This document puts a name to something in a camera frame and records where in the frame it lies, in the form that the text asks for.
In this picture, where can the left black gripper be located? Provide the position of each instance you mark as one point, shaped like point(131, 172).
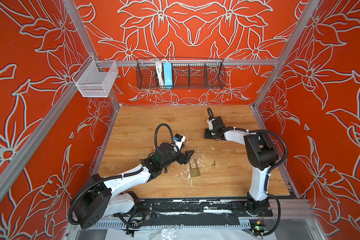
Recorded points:
point(185, 159)

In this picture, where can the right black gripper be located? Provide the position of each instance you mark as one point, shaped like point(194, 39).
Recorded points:
point(206, 134)

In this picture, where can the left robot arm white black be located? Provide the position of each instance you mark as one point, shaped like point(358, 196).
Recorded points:
point(99, 197)

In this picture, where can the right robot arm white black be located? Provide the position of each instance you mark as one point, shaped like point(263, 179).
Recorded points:
point(266, 151)

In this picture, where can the long-shackle brass padlock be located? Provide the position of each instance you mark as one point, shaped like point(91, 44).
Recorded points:
point(194, 169)

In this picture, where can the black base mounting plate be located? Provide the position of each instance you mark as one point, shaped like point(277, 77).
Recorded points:
point(199, 212)

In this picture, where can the light blue box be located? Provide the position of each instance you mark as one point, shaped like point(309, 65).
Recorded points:
point(168, 75)

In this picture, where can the black wire basket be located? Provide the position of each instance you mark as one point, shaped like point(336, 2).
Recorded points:
point(188, 73)

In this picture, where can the white wire basket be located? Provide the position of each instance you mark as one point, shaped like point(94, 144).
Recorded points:
point(95, 79)

